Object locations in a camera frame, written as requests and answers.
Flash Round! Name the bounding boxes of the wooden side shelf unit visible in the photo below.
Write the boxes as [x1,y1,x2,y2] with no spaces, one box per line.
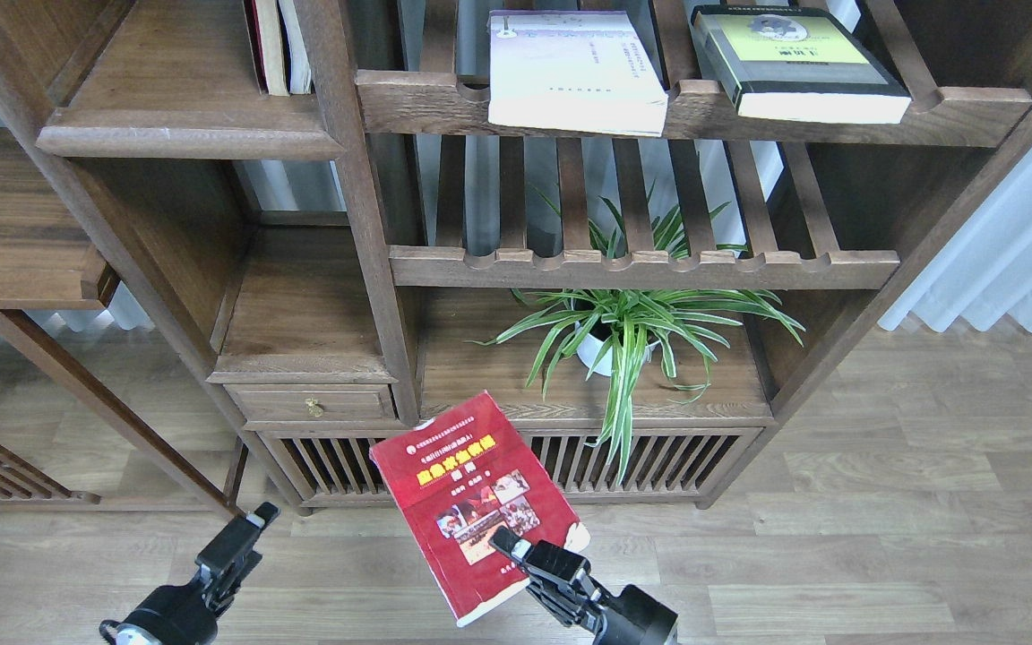
[0,127,238,517]

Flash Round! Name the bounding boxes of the green spider plant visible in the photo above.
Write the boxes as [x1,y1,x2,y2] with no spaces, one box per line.
[471,184,807,486]

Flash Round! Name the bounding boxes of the white pleated curtain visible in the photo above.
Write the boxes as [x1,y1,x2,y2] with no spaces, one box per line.
[878,147,1032,333]

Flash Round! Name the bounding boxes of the white paperback book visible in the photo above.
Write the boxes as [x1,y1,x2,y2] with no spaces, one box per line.
[487,11,667,136]

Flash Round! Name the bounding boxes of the white upright book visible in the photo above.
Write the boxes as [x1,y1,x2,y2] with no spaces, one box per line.
[279,0,313,95]

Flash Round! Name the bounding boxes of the dark red upright book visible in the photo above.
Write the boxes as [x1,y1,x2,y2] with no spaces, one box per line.
[241,0,269,95]

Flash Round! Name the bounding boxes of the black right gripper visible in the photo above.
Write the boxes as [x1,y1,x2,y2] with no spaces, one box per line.
[490,526,677,644]

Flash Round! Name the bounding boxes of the green black thick book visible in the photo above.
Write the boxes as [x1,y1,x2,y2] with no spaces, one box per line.
[691,4,912,124]

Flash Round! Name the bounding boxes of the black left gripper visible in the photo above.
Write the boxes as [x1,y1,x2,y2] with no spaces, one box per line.
[99,502,281,644]

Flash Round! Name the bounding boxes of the dark wooden bookshelf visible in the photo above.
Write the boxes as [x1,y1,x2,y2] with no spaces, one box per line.
[0,1,1032,509]

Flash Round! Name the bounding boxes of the beige upright book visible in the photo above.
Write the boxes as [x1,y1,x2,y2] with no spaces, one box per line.
[254,1,289,97]

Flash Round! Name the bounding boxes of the red paperback book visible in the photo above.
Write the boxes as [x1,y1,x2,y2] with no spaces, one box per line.
[370,391,590,627]

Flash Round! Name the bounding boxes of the brass drawer knob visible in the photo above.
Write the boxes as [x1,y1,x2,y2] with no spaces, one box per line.
[305,399,324,419]

